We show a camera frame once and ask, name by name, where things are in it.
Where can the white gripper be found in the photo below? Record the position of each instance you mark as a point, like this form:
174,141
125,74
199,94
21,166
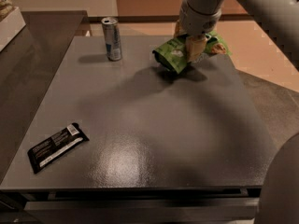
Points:
196,22

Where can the green rice chip bag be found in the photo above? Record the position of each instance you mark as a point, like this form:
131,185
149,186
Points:
172,55

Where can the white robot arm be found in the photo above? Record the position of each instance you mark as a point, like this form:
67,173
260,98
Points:
279,199

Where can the silver blue redbull can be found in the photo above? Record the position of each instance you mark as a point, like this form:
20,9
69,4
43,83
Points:
112,38

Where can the snack bag on box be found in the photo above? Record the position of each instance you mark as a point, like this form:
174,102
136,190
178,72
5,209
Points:
6,7

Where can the black snack bar wrapper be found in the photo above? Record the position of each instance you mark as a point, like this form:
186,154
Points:
52,148

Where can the white box on counter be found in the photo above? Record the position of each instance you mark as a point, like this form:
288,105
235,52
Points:
10,26

